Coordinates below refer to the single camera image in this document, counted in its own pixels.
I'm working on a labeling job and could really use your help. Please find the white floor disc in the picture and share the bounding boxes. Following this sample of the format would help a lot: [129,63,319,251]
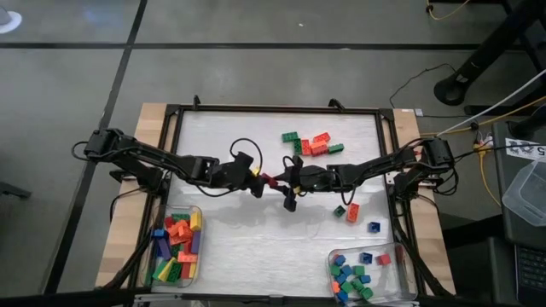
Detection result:
[0,10,23,35]

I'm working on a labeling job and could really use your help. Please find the dark grey cart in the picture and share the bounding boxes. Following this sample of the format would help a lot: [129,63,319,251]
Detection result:
[491,121,546,307]

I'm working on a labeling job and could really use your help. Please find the clear plastic bin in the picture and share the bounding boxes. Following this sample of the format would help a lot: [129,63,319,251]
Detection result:
[327,240,419,306]
[147,204,205,287]

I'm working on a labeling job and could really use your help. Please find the long yellow toy block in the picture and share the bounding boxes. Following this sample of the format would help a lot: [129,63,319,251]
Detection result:
[157,258,178,282]

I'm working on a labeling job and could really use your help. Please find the black cable bundle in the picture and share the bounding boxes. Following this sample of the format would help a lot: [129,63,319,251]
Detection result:
[98,221,154,292]
[392,200,456,298]

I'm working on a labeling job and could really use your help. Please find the yellow floor cable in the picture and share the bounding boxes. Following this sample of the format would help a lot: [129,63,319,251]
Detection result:
[426,0,471,22]
[477,147,503,209]
[420,96,546,137]

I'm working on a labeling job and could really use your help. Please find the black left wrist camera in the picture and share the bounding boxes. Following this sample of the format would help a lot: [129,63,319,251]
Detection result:
[233,151,256,171]

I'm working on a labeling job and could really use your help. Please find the power strip with plugs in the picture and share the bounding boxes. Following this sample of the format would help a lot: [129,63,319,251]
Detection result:
[470,130,497,158]

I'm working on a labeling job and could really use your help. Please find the black chair base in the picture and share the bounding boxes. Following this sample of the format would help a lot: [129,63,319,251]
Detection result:
[0,180,32,200]

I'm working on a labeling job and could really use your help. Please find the black floor stand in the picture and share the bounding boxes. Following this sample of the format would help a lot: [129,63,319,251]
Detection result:
[433,0,546,107]

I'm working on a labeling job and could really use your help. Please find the black floor cable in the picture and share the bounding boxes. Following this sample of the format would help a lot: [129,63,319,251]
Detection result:
[388,63,454,110]

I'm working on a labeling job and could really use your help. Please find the black keyboard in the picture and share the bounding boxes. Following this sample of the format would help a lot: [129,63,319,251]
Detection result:
[514,243,546,307]

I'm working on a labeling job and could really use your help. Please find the white paper label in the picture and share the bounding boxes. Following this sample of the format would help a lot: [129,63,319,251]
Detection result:
[504,136,546,163]

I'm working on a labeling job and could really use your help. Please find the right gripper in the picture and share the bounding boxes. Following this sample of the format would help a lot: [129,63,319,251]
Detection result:
[284,155,340,213]

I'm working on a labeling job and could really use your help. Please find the black metal table frame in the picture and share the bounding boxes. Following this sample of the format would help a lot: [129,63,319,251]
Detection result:
[127,94,427,299]

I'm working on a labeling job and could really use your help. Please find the white floor cable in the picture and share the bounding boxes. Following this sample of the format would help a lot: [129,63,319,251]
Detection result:
[421,70,546,143]

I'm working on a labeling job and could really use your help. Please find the long green block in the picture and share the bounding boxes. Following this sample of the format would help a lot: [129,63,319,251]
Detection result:
[151,259,170,281]

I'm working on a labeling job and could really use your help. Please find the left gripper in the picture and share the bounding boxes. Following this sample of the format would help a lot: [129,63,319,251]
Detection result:
[211,160,269,200]

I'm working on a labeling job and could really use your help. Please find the black stand foot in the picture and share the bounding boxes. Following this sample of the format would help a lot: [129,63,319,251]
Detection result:
[506,113,546,141]

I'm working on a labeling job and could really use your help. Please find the clear plastic storage tub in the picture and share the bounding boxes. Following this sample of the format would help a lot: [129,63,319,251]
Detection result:
[502,159,546,228]

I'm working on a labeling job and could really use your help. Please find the black crossbar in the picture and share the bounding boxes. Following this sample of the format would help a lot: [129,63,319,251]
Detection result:
[0,287,144,307]

